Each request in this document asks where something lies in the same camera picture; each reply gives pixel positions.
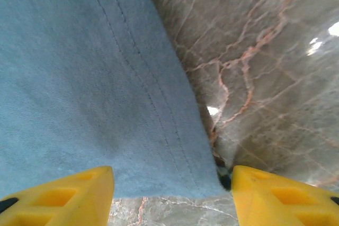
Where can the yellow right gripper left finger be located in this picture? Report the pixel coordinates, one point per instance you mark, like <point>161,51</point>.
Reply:
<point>66,202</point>

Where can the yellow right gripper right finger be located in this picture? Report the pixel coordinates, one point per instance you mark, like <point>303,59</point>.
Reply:
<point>278,202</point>

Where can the blue jeans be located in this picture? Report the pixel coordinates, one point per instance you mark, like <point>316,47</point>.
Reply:
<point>79,77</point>

